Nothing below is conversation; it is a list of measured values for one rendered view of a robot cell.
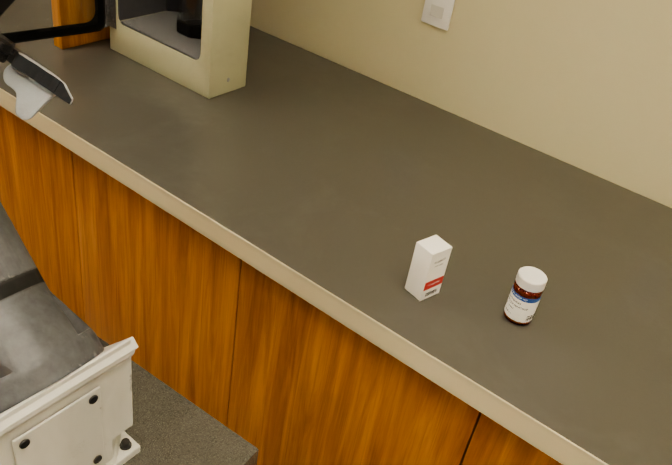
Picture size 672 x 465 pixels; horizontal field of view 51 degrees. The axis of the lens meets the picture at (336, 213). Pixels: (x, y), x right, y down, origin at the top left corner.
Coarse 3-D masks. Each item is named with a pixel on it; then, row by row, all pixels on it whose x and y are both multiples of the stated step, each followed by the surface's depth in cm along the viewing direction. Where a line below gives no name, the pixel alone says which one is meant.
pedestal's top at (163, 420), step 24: (144, 384) 82; (144, 408) 80; (168, 408) 80; (192, 408) 80; (144, 432) 77; (168, 432) 77; (192, 432) 78; (216, 432) 78; (144, 456) 74; (168, 456) 75; (192, 456) 75; (216, 456) 76; (240, 456) 76
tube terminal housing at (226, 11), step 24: (216, 0) 136; (240, 0) 141; (120, 24) 155; (216, 24) 138; (240, 24) 144; (120, 48) 158; (144, 48) 153; (168, 48) 148; (216, 48) 141; (240, 48) 147; (168, 72) 151; (192, 72) 146; (216, 72) 145; (240, 72) 151
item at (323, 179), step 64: (0, 64) 146; (64, 64) 150; (128, 64) 155; (256, 64) 165; (320, 64) 171; (64, 128) 128; (128, 128) 132; (192, 128) 135; (256, 128) 139; (320, 128) 143; (384, 128) 147; (448, 128) 152; (192, 192) 117; (256, 192) 120; (320, 192) 123; (384, 192) 126; (448, 192) 129; (512, 192) 133; (576, 192) 136; (256, 256) 108; (320, 256) 108; (384, 256) 110; (512, 256) 115; (576, 256) 118; (640, 256) 121; (384, 320) 98; (448, 320) 100; (576, 320) 104; (640, 320) 106; (448, 384) 93; (512, 384) 91; (576, 384) 93; (640, 384) 94; (576, 448) 84; (640, 448) 85
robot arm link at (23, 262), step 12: (0, 204) 66; (0, 216) 65; (0, 228) 64; (12, 228) 66; (0, 240) 63; (12, 240) 64; (0, 252) 62; (12, 252) 64; (24, 252) 66; (0, 264) 62; (12, 264) 63; (24, 264) 64; (0, 276) 62; (12, 276) 62
